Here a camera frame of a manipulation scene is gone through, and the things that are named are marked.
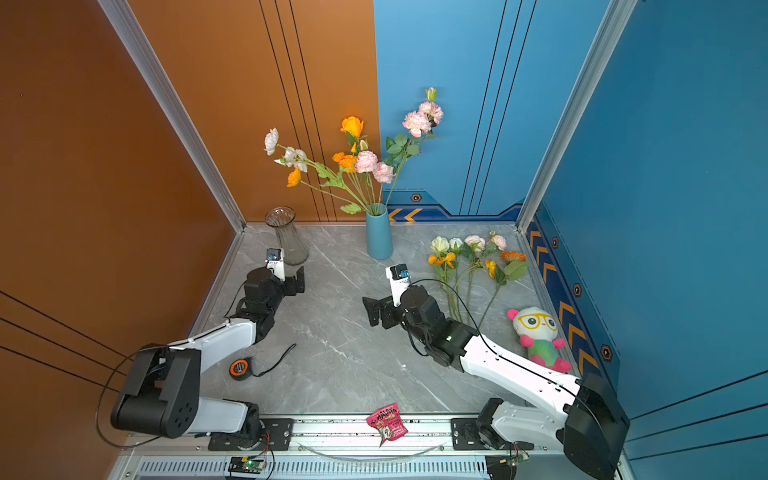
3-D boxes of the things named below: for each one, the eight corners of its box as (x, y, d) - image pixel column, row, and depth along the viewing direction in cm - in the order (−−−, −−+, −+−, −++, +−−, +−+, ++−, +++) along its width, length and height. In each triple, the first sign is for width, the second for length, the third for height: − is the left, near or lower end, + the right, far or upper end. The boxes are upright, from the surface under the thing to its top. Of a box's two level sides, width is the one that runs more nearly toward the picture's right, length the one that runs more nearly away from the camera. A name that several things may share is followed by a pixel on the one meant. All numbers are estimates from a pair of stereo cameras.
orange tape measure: (231, 380, 84) (225, 376, 81) (237, 362, 87) (232, 358, 84) (249, 380, 84) (244, 376, 81) (255, 362, 87) (250, 358, 84)
